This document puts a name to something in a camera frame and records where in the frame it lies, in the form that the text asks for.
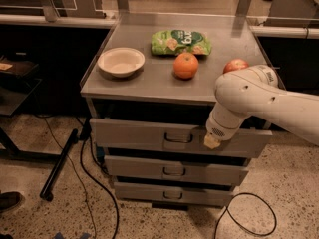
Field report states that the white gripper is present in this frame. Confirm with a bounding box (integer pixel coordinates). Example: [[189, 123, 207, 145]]
[[204, 103, 248, 149]]

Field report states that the grey top drawer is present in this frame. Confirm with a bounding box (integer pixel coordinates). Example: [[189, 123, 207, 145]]
[[90, 119, 272, 158]]

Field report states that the grey drawer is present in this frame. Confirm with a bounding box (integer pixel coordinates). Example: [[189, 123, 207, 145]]
[[114, 182, 233, 206], [105, 155, 248, 186], [90, 119, 272, 158]]

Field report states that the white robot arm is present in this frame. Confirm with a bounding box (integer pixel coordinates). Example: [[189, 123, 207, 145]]
[[204, 65, 319, 149]]

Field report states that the grey middle drawer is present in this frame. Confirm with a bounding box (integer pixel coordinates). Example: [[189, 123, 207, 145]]
[[105, 155, 248, 186]]

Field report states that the grey drawer cabinet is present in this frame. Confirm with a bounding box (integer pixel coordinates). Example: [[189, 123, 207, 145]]
[[79, 12, 288, 211]]

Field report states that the grey bottom drawer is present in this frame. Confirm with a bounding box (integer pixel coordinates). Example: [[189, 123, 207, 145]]
[[114, 182, 233, 206]]

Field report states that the orange fruit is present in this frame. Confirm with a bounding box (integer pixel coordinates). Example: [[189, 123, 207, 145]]
[[173, 53, 199, 80]]

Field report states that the red apple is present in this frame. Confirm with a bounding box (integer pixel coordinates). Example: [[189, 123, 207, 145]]
[[223, 59, 249, 73]]

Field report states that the green chip bag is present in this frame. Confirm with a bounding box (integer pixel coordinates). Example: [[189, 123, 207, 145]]
[[151, 30, 211, 56]]

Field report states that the white bowl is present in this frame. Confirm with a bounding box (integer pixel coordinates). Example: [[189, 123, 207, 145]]
[[98, 48, 145, 78]]

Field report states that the black metal stand leg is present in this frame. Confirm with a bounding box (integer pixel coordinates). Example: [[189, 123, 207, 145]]
[[40, 129, 78, 202]]

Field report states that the dark side table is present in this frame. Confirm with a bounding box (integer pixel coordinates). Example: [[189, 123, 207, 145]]
[[0, 55, 58, 162]]

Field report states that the dark shoe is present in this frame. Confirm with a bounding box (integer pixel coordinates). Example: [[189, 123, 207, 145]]
[[0, 191, 23, 212]]

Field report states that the black floor cable loop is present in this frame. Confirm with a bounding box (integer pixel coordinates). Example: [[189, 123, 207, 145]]
[[212, 191, 278, 239]]

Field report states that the black cable left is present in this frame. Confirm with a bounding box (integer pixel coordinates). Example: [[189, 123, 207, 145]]
[[75, 117, 121, 239]]

